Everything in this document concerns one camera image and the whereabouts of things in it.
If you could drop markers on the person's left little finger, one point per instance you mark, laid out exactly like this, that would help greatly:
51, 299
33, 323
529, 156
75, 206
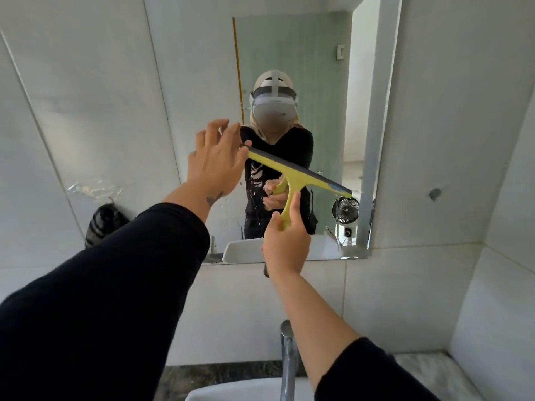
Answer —
192, 156

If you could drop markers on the person's right forearm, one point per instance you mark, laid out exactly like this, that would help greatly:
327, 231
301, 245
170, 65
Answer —
317, 329

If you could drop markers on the person's left hand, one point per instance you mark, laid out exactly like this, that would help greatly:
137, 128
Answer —
213, 166

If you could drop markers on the yellow window squeegee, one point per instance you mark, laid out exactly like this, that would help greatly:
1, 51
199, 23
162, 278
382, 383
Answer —
292, 173

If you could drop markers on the person's left thumb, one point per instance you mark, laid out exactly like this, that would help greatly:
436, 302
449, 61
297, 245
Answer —
245, 153

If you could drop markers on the wall mirror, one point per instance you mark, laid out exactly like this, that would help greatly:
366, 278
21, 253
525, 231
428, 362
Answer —
200, 58

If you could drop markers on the person's left forearm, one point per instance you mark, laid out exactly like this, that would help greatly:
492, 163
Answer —
108, 296

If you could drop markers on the person's left middle finger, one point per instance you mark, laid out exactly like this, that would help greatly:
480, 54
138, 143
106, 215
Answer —
215, 131

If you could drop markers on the white sink basin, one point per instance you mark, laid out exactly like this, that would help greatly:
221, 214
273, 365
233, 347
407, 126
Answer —
234, 391

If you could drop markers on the person's right hand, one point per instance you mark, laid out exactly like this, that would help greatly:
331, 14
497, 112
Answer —
286, 248

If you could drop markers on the person's right thumb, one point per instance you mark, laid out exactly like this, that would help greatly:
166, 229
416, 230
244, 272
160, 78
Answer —
295, 207

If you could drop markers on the chrome faucet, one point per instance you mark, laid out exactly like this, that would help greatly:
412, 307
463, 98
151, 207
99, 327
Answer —
288, 363

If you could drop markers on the black striped bag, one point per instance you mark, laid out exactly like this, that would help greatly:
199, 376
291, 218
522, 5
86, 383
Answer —
104, 225

